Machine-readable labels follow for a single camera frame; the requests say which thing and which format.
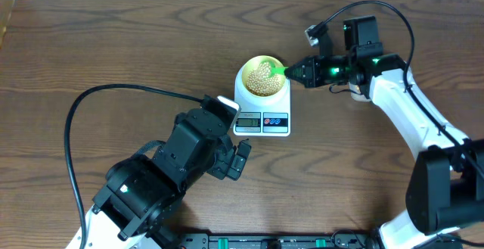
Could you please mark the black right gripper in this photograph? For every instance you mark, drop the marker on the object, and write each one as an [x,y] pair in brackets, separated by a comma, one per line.
[312,78]

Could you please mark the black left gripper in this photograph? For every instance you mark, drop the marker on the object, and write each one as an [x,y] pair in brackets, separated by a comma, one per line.
[223,153]

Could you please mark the green plastic scoop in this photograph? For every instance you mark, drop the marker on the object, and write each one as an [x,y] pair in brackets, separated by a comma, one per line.
[276,71]

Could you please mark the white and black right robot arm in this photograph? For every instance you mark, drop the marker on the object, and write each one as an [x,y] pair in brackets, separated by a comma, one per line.
[445,192]

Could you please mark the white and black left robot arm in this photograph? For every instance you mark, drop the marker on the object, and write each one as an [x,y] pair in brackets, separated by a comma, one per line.
[144,190]

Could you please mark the yellow bowl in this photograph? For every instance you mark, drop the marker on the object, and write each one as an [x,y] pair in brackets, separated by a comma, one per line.
[254,62]

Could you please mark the soybeans in bowl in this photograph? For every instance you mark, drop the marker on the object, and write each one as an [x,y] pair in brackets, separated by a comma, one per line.
[262,82]

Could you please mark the white digital kitchen scale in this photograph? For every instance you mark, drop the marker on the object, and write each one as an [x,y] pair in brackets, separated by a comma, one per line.
[262,116]

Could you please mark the clear container of soybeans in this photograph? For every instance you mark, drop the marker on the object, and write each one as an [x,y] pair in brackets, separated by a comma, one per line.
[359,93]

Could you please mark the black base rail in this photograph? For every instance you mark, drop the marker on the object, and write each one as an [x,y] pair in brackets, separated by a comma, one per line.
[339,240]

